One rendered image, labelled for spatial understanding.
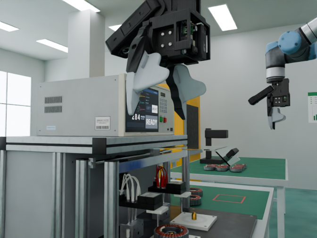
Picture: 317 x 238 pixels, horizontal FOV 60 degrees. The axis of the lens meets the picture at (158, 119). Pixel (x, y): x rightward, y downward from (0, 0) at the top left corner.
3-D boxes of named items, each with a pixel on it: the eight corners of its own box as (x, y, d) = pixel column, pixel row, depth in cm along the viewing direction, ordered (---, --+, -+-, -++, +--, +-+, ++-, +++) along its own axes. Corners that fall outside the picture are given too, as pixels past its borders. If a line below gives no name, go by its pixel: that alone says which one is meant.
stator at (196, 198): (204, 205, 142) (204, 198, 142) (184, 207, 139) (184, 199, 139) (195, 199, 153) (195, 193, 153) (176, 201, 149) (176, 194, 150)
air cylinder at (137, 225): (143, 234, 96) (143, 218, 96) (132, 242, 89) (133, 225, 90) (131, 232, 98) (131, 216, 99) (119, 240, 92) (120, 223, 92)
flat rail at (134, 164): (187, 156, 132) (187, 149, 132) (113, 174, 76) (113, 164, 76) (184, 156, 132) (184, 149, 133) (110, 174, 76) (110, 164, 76)
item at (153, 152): (160, 156, 117) (160, 146, 117) (154, 157, 112) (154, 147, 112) (150, 156, 119) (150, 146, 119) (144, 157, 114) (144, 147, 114)
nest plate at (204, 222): (217, 219, 113) (217, 216, 113) (207, 231, 100) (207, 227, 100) (182, 214, 120) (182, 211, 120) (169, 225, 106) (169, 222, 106)
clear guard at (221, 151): (240, 160, 121) (240, 146, 121) (230, 166, 99) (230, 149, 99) (171, 157, 134) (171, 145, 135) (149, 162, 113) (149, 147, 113)
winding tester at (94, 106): (174, 135, 127) (174, 90, 128) (123, 136, 87) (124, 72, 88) (104, 134, 143) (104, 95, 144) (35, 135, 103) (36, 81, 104)
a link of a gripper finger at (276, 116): (282, 127, 109) (283, 105, 111) (267, 127, 112) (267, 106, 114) (284, 129, 111) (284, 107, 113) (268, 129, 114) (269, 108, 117)
